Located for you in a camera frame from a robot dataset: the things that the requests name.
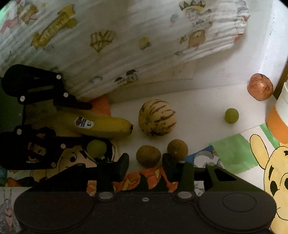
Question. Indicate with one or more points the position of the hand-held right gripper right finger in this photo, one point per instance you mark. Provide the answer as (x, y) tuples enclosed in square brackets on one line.
[(167, 166)]

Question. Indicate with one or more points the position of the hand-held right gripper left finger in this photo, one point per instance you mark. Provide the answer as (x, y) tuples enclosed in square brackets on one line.
[(123, 165)]

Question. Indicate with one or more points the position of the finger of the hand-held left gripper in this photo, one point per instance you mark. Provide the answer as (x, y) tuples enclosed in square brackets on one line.
[(67, 99), (11, 146)]

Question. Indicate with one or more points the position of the brown kiwi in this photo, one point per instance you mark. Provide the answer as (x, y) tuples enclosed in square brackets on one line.
[(177, 149), (148, 155)]

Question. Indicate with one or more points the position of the green grape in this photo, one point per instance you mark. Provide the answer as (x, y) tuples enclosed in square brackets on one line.
[(231, 115), (96, 147)]

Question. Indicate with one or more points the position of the yellow banana with sticker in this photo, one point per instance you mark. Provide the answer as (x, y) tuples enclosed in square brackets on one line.
[(105, 126)]

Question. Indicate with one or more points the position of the small striped melon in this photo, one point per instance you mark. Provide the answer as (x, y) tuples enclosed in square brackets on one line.
[(157, 118)]

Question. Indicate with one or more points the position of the colourful cartoon tablecloth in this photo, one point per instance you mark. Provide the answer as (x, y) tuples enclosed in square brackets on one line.
[(234, 153)]

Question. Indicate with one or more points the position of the white cartoon printed blanket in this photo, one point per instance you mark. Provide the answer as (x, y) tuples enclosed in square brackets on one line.
[(135, 45)]

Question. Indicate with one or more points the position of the white and orange jar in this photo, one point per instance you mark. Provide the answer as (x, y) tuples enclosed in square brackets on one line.
[(277, 119)]

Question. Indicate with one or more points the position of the red apple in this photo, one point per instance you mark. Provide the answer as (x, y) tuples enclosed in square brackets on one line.
[(260, 87)]

